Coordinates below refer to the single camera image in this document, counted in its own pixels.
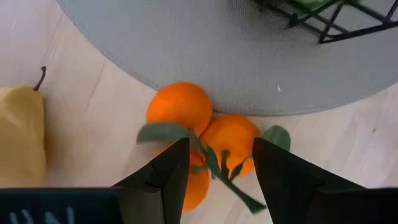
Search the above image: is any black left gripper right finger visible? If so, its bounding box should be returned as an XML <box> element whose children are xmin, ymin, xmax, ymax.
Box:
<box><xmin>252</xmin><ymin>136</ymin><xmax>398</xmax><ymax>224</ymax></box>

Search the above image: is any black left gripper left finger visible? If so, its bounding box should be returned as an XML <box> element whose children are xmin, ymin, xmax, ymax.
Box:
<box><xmin>113</xmin><ymin>138</ymin><xmax>191</xmax><ymax>224</ymax></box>

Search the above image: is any yellow pear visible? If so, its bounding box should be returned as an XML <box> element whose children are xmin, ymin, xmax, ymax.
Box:
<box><xmin>0</xmin><ymin>65</ymin><xmax>48</xmax><ymax>189</ymax></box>

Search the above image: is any loose dark green leaf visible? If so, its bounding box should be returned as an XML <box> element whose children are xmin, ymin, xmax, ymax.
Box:
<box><xmin>259</xmin><ymin>124</ymin><xmax>292</xmax><ymax>152</ymax></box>

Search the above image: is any round grey mat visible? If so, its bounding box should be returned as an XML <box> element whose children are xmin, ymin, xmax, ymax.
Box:
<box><xmin>57</xmin><ymin>0</ymin><xmax>398</xmax><ymax>117</ymax></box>

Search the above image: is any black wire basket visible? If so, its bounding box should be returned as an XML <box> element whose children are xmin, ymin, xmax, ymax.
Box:
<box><xmin>253</xmin><ymin>0</ymin><xmax>398</xmax><ymax>45</ymax></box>

